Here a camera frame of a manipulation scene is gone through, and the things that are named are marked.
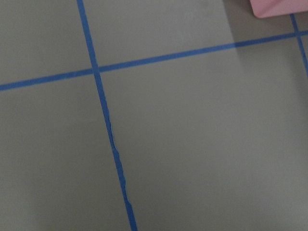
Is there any pink plastic box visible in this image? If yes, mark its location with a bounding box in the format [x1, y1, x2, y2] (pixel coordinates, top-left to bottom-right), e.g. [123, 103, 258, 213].
[250, 0, 308, 18]

